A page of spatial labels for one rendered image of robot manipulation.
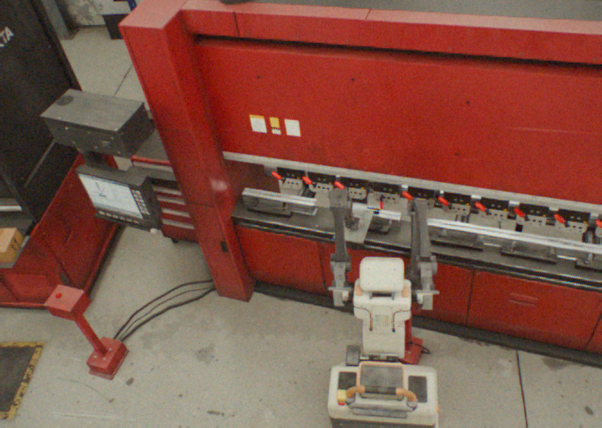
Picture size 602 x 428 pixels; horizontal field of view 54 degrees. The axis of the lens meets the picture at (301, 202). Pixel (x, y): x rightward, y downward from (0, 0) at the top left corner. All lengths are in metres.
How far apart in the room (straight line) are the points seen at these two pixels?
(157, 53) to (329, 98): 0.90
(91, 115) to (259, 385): 2.09
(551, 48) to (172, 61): 1.76
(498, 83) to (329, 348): 2.23
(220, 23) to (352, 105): 0.78
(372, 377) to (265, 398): 1.20
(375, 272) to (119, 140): 1.42
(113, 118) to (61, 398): 2.22
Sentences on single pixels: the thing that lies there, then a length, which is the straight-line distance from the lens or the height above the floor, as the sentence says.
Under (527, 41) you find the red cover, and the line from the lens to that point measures 2.72.
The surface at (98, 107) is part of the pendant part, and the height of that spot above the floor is 1.95.
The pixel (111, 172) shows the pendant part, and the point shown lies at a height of 1.60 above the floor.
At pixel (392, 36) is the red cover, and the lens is 2.78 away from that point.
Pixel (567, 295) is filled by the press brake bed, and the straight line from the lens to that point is 3.73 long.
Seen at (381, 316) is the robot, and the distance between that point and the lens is 2.98.
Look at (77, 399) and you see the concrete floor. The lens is 4.54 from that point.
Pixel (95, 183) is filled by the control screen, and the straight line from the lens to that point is 3.46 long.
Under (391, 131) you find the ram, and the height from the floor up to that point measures 1.66.
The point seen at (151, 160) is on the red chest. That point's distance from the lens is 4.32.
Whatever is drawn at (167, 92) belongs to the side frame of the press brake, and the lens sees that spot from 3.24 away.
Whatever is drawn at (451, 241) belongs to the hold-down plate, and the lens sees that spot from 3.59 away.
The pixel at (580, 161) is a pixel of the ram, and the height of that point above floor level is 1.61.
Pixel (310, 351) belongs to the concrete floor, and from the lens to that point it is 4.22.
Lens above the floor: 3.63
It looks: 45 degrees down
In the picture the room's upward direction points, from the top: 10 degrees counter-clockwise
